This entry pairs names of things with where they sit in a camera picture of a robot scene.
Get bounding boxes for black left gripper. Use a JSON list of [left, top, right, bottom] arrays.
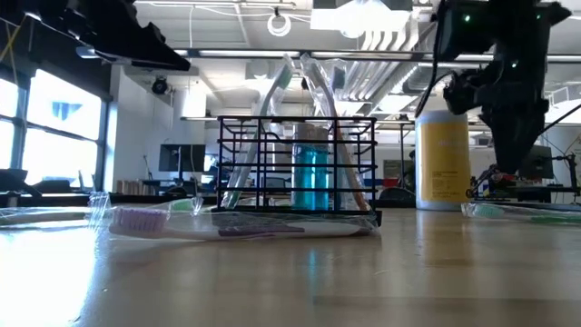
[[67, 0, 192, 73]]

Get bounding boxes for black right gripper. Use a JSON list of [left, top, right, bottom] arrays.
[[443, 58, 551, 175]]

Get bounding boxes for purple toothbrush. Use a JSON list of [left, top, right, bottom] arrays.
[[88, 193, 381, 243]]

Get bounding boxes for small blue mouthwash bottle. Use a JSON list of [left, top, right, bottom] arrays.
[[291, 122, 318, 211], [315, 124, 331, 211]]

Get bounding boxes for black computer monitor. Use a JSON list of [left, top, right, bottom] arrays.
[[518, 144, 556, 181], [158, 144, 207, 173]]

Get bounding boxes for black ceiling spotlight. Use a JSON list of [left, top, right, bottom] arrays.
[[151, 75, 170, 96]]

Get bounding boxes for yellow wipes canister white lid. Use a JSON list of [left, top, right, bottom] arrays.
[[414, 109, 473, 213]]

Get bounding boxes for long ceiling light strip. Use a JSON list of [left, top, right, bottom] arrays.
[[174, 47, 581, 64]]

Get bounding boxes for silver ceiling ducts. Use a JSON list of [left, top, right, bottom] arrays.
[[344, 17, 439, 117]]

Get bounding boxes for white coiled cable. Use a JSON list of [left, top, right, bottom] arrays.
[[266, 12, 293, 38]]

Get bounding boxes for black wire caddy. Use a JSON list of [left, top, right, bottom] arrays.
[[212, 114, 383, 227]]

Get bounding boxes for black aluminium table frame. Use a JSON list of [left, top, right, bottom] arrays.
[[0, 193, 581, 214]]

